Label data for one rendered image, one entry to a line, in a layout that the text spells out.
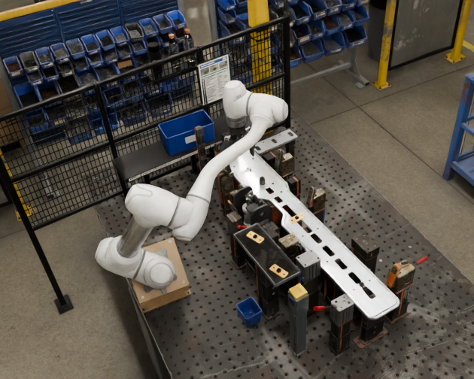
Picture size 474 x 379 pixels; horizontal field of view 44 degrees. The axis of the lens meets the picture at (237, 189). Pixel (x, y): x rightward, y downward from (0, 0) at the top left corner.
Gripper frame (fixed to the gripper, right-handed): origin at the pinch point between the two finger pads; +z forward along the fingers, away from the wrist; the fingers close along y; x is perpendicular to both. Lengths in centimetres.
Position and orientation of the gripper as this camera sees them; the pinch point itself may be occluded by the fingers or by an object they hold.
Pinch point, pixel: (239, 158)
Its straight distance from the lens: 276.5
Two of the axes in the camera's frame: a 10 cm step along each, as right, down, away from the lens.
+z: 0.7, 7.3, 6.8
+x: -5.1, -5.6, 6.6
